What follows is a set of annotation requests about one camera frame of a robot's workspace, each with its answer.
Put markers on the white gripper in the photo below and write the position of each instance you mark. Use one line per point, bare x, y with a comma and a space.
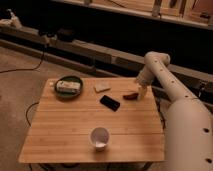
144, 78

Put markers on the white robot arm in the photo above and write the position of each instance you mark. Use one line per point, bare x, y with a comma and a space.
189, 124

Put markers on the black smartphone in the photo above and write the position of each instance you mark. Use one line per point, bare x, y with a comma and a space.
110, 103

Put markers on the slice of bread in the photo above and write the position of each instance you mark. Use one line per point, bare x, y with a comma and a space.
100, 87

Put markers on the wooden table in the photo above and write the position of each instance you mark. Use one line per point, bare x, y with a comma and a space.
60, 130

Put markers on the green bowl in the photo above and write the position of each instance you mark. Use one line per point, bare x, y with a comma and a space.
69, 95

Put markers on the white box in bowl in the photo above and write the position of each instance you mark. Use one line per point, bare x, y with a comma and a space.
67, 86

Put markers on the black device on ledge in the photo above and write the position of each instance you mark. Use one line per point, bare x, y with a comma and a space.
65, 35

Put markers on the white object far left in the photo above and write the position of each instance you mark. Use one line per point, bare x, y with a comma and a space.
13, 21

